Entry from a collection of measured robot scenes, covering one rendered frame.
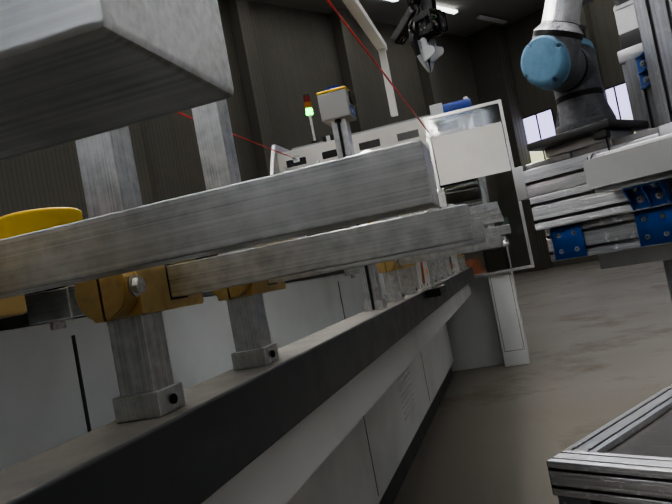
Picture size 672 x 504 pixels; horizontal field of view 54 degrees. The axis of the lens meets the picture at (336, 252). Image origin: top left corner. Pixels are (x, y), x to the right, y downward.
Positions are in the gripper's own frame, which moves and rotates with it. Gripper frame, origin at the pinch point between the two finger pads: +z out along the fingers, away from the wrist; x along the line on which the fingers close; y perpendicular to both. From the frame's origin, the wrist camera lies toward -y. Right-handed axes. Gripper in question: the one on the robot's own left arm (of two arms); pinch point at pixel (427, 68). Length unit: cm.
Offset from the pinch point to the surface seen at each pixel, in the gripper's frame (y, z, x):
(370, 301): 3, 59, -42
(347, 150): 4.1, 24.0, -40.8
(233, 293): 46, 52, -105
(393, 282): -10, 57, -19
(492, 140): -136, -18, 231
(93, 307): 58, 51, -127
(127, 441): 65, 62, -129
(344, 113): 6.2, 15.9, -41.5
